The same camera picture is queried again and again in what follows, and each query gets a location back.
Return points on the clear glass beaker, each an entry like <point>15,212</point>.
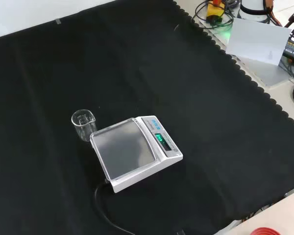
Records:
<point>83,127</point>

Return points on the black cloth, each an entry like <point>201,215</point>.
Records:
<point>127,98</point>

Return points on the white electronic balance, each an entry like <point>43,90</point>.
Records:
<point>134,149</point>

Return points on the yellow stop button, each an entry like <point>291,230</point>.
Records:
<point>214,11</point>

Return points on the pale board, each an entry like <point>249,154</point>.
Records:
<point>257,41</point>

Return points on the red round object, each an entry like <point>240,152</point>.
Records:
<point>263,231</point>

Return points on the grey metal base plate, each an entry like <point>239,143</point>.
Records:
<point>264,71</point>

